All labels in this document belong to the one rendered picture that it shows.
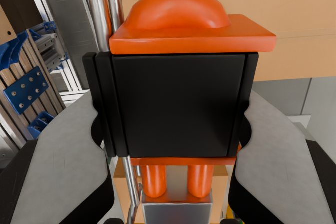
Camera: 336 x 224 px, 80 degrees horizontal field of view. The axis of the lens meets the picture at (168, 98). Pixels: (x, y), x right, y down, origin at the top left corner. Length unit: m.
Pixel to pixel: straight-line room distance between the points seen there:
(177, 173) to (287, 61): 0.90
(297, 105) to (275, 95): 0.23
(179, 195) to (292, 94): 1.75
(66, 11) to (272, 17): 1.02
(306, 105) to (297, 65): 0.99
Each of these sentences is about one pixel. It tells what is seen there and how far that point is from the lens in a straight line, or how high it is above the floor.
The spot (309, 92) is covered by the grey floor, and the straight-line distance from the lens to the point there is 1.97.
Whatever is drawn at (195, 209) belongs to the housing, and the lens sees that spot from 0.20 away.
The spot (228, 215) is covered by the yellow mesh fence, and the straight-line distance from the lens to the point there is 2.02.
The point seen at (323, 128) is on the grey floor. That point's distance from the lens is 2.30.
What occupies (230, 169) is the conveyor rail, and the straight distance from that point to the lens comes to 1.33.
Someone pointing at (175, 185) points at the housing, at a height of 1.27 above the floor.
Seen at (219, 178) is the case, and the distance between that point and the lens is 0.77.
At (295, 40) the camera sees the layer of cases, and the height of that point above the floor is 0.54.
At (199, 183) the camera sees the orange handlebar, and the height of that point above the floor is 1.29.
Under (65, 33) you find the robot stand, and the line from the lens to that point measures 1.35.
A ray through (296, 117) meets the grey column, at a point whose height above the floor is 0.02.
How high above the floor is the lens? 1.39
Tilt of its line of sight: 57 degrees down
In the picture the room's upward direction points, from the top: 179 degrees counter-clockwise
